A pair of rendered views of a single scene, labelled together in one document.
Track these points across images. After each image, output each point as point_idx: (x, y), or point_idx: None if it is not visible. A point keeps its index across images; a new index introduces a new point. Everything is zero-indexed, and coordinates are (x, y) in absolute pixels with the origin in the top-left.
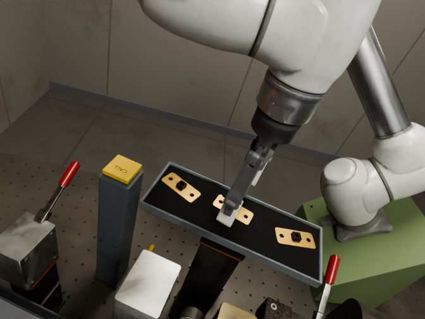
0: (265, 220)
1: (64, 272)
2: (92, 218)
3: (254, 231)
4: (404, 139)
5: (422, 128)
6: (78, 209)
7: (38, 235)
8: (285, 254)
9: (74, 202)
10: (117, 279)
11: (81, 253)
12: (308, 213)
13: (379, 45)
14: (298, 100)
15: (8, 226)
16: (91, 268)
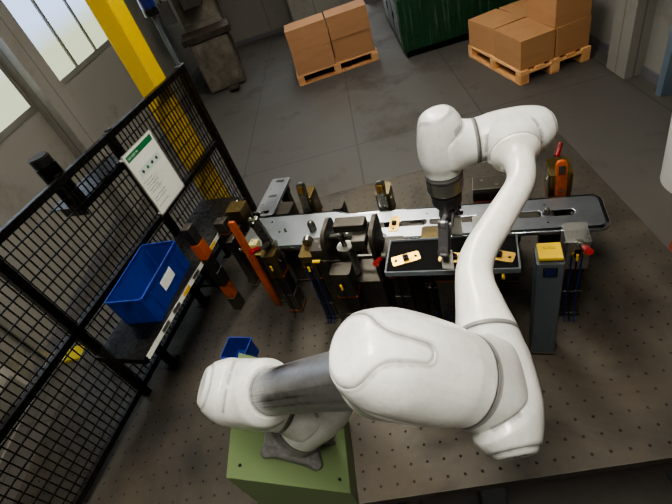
0: (427, 261)
1: (578, 331)
2: (609, 387)
3: (434, 251)
4: (273, 361)
5: (246, 370)
6: (633, 391)
7: (569, 235)
8: (412, 247)
9: (646, 397)
10: (529, 330)
11: (582, 350)
12: (344, 470)
13: (309, 362)
14: None
15: (670, 346)
16: (561, 342)
